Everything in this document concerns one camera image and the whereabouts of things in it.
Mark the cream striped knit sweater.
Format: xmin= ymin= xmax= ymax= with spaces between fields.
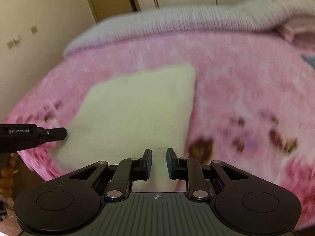
xmin=50 ymin=63 xmax=195 ymax=192

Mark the person left hand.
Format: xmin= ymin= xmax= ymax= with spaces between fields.
xmin=0 ymin=156 xmax=19 ymax=199

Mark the pink rose bed blanket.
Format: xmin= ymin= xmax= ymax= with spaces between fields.
xmin=5 ymin=32 xmax=314 ymax=230

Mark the blue denim garment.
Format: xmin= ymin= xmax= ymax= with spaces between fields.
xmin=301 ymin=55 xmax=315 ymax=69

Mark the lavender striped quilt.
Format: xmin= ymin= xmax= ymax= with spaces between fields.
xmin=63 ymin=0 xmax=314 ymax=57

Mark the mauve pillow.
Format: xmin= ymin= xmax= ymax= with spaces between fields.
xmin=277 ymin=17 xmax=315 ymax=50

